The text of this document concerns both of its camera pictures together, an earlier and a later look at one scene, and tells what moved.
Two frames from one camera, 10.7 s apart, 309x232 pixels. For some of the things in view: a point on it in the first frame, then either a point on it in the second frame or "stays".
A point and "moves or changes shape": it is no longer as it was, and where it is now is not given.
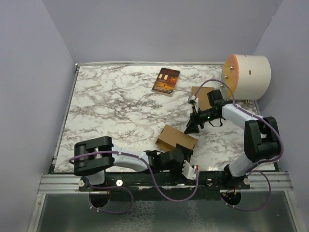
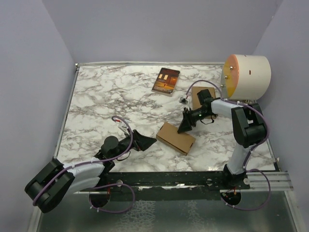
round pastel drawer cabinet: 249,76 stays
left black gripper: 186,153 to 140,142
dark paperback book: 166,81 stays
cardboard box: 169,137 moves or changes shape
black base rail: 139,181 stays
